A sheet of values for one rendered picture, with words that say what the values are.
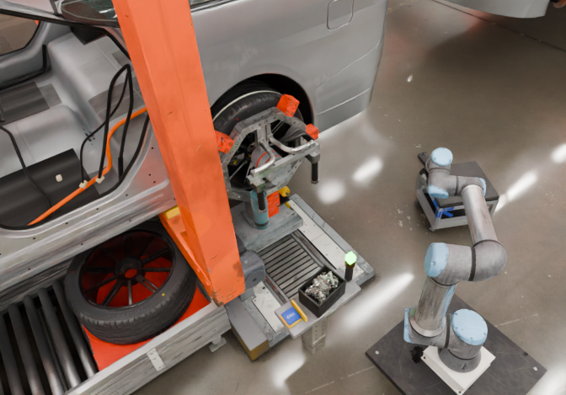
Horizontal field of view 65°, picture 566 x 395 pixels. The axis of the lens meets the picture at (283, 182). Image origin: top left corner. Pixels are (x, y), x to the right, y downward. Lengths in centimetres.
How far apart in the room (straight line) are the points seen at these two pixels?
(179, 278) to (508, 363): 166
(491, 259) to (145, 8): 129
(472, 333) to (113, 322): 164
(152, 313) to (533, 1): 356
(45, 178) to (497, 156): 323
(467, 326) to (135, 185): 162
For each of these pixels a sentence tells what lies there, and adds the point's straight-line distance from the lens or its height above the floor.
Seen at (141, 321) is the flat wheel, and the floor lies 47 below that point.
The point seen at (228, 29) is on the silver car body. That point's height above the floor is 158.
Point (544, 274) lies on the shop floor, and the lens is 329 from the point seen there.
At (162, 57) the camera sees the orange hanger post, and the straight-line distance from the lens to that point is 133.
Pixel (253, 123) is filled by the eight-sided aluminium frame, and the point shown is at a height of 112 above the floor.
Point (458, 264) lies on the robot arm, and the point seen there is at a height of 121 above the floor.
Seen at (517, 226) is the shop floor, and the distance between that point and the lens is 348.
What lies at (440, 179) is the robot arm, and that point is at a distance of 210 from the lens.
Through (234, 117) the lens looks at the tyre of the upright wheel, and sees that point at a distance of 224.
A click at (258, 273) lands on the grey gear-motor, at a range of 254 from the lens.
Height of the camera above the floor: 246
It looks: 45 degrees down
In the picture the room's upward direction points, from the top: 4 degrees counter-clockwise
